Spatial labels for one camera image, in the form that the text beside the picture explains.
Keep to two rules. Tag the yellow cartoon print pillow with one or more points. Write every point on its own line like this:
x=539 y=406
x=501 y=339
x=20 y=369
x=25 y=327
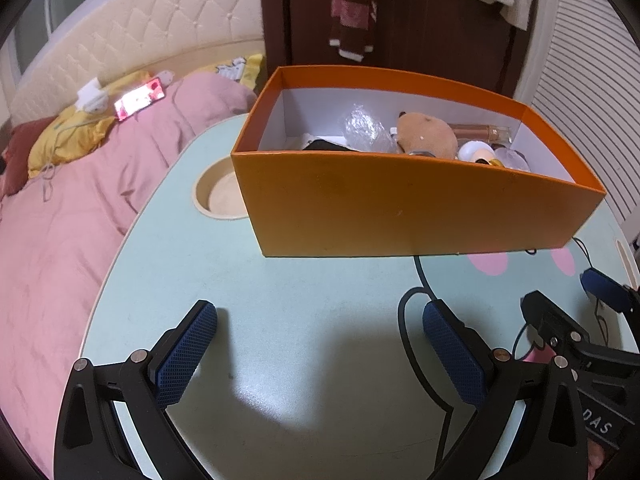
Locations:
x=245 y=72

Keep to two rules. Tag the small doll figurine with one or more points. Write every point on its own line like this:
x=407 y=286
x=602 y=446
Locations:
x=472 y=151

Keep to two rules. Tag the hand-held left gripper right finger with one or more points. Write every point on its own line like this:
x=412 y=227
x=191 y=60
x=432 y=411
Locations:
x=455 y=355

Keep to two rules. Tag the cream tufted headboard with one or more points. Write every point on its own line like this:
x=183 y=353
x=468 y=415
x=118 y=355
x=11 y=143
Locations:
x=150 y=25

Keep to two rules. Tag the dark brown door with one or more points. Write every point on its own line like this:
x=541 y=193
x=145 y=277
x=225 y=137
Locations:
x=415 y=25

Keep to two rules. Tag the maroon striped scarf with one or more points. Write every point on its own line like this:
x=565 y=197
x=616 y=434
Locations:
x=350 y=15

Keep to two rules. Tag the pink blanket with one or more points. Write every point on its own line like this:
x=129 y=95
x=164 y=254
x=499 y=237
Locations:
x=65 y=240

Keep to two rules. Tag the orange cardboard box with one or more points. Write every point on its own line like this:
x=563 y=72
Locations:
x=400 y=210

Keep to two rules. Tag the dark red pillow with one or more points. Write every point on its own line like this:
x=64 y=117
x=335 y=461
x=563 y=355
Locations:
x=20 y=150

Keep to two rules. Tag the white slatted closet door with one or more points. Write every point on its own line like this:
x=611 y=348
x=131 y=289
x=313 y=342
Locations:
x=585 y=75

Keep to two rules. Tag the white tissue box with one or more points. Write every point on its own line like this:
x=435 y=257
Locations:
x=92 y=95

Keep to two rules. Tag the clear skull ornament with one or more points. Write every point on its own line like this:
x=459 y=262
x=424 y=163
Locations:
x=512 y=159

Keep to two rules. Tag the plain yellow pillow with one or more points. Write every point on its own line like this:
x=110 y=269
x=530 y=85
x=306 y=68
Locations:
x=60 y=140

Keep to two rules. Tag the mint green cartoon desktop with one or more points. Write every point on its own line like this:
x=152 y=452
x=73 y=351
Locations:
x=310 y=320

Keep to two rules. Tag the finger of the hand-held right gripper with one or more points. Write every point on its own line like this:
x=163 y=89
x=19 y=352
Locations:
x=550 y=319
x=607 y=286

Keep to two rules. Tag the black case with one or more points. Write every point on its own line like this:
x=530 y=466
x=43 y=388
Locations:
x=325 y=145

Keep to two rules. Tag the brown plush toy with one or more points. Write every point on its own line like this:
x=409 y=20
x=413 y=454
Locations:
x=425 y=132

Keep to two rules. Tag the clear perfume bottle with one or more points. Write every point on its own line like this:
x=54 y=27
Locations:
x=480 y=132

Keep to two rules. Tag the clear plastic bag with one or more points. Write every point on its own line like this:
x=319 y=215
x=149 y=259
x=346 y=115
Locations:
x=362 y=127

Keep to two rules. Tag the smartphone with lit screen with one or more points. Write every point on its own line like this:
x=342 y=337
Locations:
x=140 y=99

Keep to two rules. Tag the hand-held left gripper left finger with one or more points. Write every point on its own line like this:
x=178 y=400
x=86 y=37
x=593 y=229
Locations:
x=185 y=355

